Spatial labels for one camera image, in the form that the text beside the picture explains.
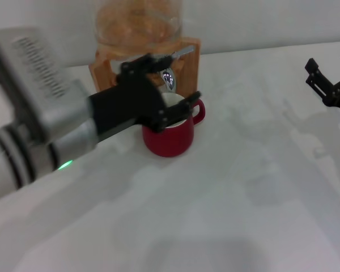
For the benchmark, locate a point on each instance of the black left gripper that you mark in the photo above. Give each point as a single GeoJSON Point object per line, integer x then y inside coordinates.
{"type": "Point", "coordinates": [124, 107]}

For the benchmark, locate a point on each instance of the chrome faucet tap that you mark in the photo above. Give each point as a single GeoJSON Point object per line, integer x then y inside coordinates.
{"type": "Point", "coordinates": [168, 80]}

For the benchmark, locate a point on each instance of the red ceramic cup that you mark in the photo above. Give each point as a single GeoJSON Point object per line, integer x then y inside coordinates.
{"type": "Point", "coordinates": [173, 141]}

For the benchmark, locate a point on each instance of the wooden dispenser stand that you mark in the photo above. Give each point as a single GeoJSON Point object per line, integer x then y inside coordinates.
{"type": "Point", "coordinates": [191, 73]}

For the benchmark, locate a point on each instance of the glass drink dispenser jar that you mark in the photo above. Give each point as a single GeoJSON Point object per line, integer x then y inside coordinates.
{"type": "Point", "coordinates": [136, 22]}

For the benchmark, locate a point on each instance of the silver black wrist camera box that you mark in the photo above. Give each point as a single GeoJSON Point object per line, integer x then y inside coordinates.
{"type": "Point", "coordinates": [37, 79]}

